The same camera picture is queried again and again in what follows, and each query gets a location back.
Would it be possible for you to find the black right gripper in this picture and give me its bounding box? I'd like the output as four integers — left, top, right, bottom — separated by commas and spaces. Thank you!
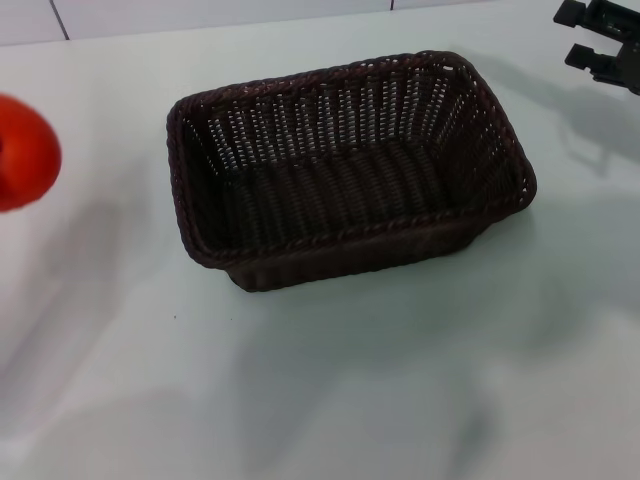
552, 0, 640, 96

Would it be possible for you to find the dark brown woven basket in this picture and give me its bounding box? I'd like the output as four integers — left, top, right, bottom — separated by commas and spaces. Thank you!
165, 49, 538, 294

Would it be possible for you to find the orange pear-shaped toy fruit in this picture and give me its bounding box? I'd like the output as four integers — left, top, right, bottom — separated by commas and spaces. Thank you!
0, 93, 63, 215

